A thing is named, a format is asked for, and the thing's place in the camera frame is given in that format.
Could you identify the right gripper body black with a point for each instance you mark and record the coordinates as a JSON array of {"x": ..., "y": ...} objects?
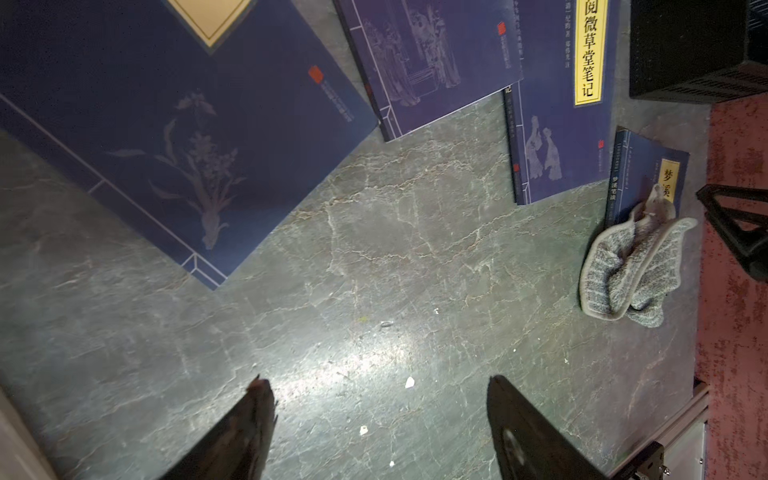
[{"x": 743, "y": 232}]

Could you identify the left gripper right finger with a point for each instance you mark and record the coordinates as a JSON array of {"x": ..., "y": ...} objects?
[{"x": 527, "y": 445}]

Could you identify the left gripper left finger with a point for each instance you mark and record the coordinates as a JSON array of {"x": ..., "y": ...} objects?
[{"x": 237, "y": 447}]

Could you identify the grey knitted cloth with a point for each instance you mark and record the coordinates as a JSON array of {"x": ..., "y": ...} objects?
[{"x": 632, "y": 266}]

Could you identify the blue book Mengxi Bitan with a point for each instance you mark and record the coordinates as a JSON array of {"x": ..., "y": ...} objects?
[{"x": 638, "y": 164}]

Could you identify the blue book Zhuangzi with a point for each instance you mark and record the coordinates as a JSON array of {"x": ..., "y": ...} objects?
[{"x": 202, "y": 125}]

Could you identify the blue book Yuewei notes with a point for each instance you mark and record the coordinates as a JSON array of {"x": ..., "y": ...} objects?
[{"x": 559, "y": 115}]

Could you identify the blue book Tang poems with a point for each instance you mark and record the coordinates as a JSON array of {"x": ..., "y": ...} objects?
[{"x": 421, "y": 61}]

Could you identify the black mesh file holder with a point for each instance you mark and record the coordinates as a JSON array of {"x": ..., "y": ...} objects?
[{"x": 697, "y": 52}]

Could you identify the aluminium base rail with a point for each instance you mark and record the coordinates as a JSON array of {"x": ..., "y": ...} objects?
[{"x": 677, "y": 449}]

